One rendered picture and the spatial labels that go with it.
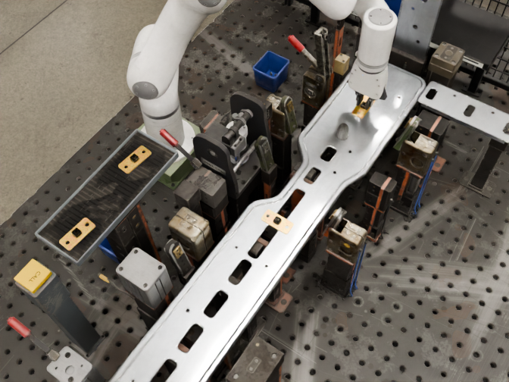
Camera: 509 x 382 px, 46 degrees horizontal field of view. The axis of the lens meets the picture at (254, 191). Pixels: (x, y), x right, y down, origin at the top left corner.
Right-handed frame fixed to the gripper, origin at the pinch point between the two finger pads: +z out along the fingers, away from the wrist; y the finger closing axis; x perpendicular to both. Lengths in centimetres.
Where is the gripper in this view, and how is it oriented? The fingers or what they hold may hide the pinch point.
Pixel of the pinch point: (364, 100)
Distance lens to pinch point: 179.5
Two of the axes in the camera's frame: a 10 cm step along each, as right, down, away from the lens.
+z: 0.3, 5.3, 8.5
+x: 5.6, -7.1, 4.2
